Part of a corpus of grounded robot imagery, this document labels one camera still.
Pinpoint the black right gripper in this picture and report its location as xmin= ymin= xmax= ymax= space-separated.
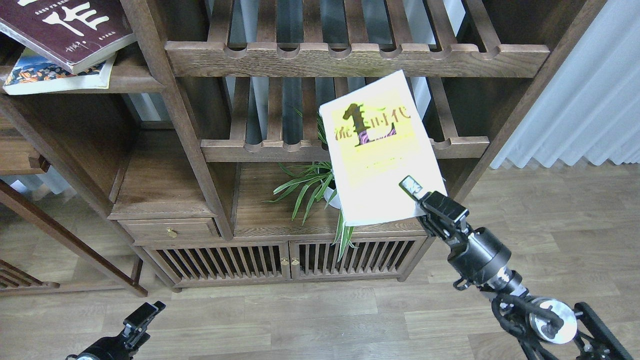
xmin=398 ymin=176 xmax=514 ymax=289

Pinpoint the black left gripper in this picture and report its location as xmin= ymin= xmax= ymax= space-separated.
xmin=66 ymin=301 xmax=166 ymax=360

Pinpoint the yellow green cover book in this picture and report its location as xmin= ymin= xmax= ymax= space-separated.
xmin=318 ymin=70 xmax=447 ymax=227

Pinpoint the colourful 300 paperback book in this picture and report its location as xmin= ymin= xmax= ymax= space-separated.
xmin=2 ymin=48 xmax=117 ymax=96

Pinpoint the maroon cover thick book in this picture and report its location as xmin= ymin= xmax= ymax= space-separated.
xmin=0 ymin=0 xmax=137 ymax=75

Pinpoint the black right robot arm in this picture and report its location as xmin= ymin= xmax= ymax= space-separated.
xmin=399 ymin=176 xmax=631 ymax=360

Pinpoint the left slatted cabinet door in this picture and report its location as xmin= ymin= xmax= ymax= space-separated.
xmin=144 ymin=243 xmax=291 ymax=289

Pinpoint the white plant pot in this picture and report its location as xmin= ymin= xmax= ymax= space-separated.
xmin=323 ymin=187 xmax=342 ymax=210

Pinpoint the small wooden drawer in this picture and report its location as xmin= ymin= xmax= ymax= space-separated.
xmin=119 ymin=218 xmax=222 ymax=245

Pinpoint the green spider plant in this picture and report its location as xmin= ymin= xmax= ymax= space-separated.
xmin=265 ymin=105 xmax=358 ymax=262

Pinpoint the dark wooden bookshelf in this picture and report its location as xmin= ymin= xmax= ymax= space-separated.
xmin=1 ymin=0 xmax=605 ymax=292

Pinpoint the white pleated curtain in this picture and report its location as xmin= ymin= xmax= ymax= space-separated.
xmin=490 ymin=0 xmax=640 ymax=169

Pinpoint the wooden furniture frame left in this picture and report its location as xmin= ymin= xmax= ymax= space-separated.
xmin=0 ymin=116 xmax=148 ymax=297

